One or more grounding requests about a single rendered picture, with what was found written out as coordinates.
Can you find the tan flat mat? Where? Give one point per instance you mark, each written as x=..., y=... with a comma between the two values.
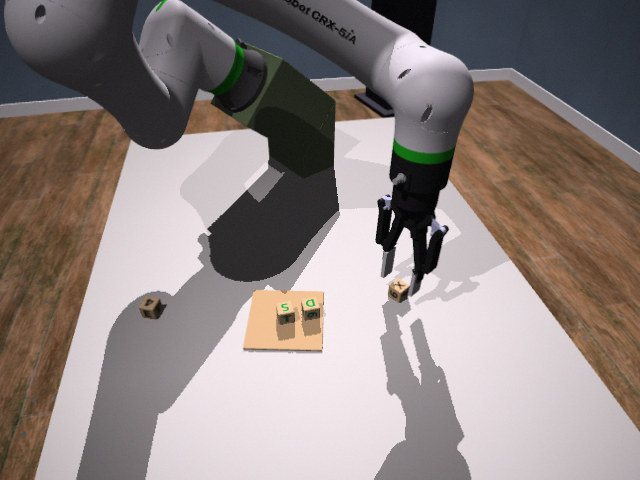
x=264, y=332

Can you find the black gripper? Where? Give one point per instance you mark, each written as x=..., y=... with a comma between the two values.
x=414, y=212

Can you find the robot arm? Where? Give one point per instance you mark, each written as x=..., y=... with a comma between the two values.
x=89, y=46

